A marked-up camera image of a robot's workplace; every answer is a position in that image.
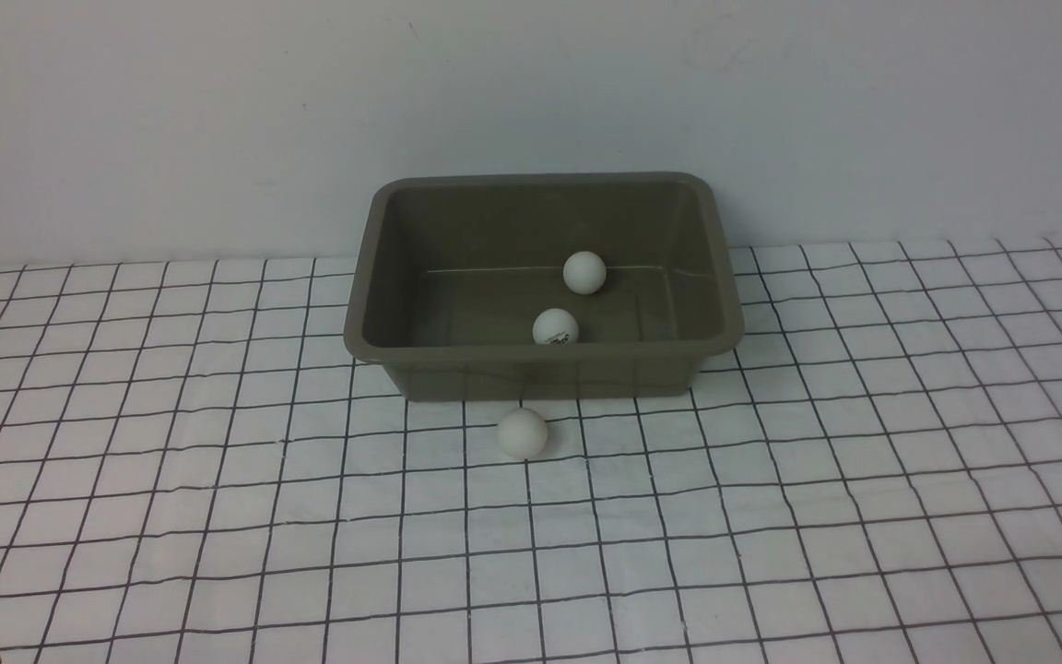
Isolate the white ping-pong ball with logo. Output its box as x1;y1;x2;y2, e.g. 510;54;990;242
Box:
532;308;579;345

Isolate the white grid tablecloth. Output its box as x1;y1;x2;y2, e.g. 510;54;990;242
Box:
0;238;1062;663

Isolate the olive plastic bin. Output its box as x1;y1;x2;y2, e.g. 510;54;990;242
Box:
343;172;746;402

